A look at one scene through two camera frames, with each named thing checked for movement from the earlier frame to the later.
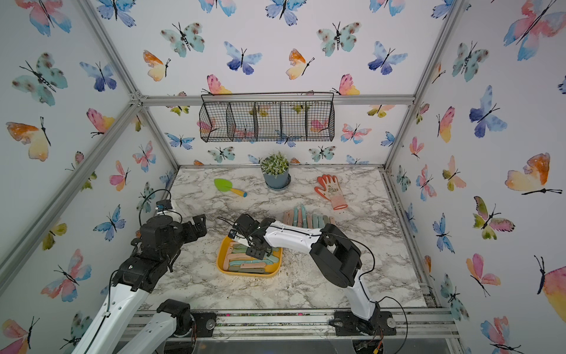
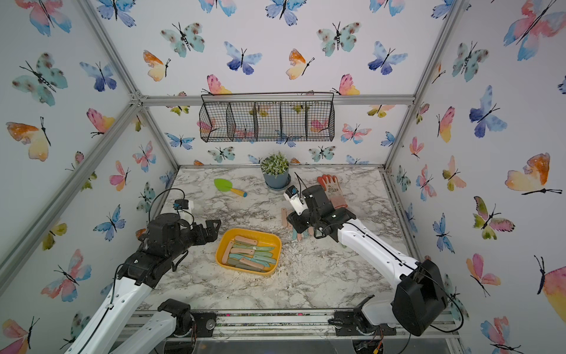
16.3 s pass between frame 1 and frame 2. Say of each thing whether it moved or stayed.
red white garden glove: stayed
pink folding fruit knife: stayed
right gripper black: moved
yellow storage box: stayed
